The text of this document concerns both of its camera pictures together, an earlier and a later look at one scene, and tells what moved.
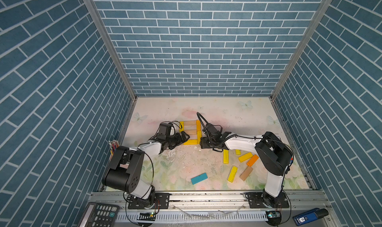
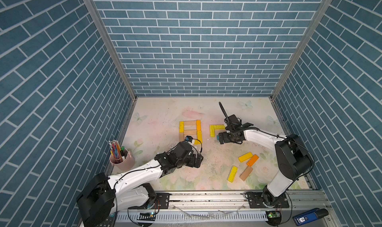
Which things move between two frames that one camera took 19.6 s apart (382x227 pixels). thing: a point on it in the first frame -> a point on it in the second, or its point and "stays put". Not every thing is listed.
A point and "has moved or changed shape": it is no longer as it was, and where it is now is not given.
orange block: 198,125 stays put
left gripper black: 179,141 -> 192,163
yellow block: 232,173 stays put
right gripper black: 203,143 -> 225,139
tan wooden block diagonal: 190,131 stays put
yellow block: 199,135 stays put
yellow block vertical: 226,157 has moved or changed shape
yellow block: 181,126 stays put
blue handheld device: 310,215 stays put
